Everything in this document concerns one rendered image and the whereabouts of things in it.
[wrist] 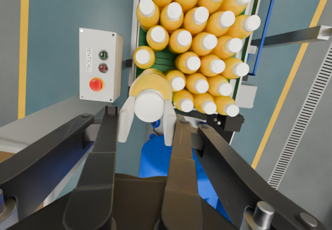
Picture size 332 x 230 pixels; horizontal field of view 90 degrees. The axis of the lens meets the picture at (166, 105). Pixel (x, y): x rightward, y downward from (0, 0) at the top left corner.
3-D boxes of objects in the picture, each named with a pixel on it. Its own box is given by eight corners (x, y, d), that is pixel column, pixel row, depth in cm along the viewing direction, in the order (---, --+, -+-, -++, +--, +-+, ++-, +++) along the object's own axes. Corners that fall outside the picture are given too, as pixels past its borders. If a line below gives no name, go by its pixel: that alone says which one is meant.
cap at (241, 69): (243, 76, 52) (246, 76, 50) (231, 74, 52) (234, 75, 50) (246, 63, 51) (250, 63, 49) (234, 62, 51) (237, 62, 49)
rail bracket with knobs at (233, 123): (210, 121, 76) (218, 130, 66) (213, 106, 74) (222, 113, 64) (231, 123, 77) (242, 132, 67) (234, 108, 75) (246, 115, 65)
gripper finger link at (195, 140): (177, 131, 13) (213, 135, 14) (172, 113, 18) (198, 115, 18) (175, 148, 14) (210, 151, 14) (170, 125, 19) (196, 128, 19)
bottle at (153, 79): (169, 71, 40) (180, 82, 22) (164, 99, 42) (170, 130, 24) (139, 66, 39) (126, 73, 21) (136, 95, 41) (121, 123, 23)
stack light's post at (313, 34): (206, 54, 155) (316, 38, 49) (207, 49, 154) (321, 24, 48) (210, 54, 156) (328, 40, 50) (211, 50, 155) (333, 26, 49)
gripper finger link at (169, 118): (168, 115, 15) (177, 116, 15) (165, 98, 22) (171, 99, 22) (164, 146, 16) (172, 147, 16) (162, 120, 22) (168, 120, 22)
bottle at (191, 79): (177, 81, 70) (185, 88, 52) (187, 67, 68) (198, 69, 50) (190, 90, 71) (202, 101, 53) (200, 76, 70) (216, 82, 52)
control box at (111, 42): (91, 93, 59) (78, 99, 49) (92, 32, 54) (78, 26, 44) (120, 96, 60) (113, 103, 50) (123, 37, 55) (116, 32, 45)
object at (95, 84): (90, 89, 49) (88, 90, 48) (90, 77, 48) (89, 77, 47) (103, 91, 49) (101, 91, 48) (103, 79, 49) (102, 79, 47)
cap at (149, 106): (166, 91, 23) (167, 94, 21) (161, 118, 24) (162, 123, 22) (137, 87, 22) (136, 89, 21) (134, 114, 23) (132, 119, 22)
